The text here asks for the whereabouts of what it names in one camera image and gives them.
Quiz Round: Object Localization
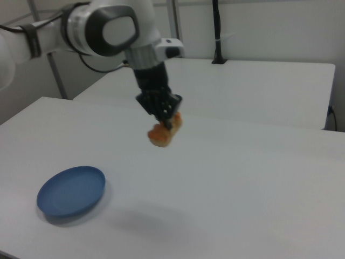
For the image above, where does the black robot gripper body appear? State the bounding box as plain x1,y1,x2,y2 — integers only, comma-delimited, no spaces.
133,62,183,121

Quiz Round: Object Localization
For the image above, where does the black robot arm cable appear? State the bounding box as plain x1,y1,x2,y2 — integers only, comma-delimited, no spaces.
0,2,127,74

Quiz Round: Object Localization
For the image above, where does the white adjoining table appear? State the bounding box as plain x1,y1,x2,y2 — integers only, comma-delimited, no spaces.
73,57,336,131

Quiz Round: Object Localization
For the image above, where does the orange toy bread loaf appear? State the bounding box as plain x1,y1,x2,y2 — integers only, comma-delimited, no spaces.
147,113,184,148

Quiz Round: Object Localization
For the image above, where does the black arm cable strap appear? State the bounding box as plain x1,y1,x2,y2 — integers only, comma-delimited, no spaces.
20,23,43,59

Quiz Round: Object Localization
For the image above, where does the black pole with clamp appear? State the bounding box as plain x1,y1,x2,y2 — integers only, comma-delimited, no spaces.
211,0,229,65

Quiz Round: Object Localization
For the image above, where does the black wall power cable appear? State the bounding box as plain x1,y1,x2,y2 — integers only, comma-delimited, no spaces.
327,105,339,132

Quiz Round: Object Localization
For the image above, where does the slanted grey metal frame post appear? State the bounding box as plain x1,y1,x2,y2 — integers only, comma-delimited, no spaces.
28,0,69,100

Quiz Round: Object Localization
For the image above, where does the white zip tie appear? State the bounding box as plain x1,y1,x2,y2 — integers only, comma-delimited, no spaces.
215,33,236,44

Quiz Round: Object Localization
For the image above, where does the blue round plate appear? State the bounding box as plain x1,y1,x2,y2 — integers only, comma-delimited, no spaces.
36,165,107,219

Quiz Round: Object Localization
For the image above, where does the grey vertical wall post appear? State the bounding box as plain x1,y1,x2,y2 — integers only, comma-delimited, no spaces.
165,0,181,40

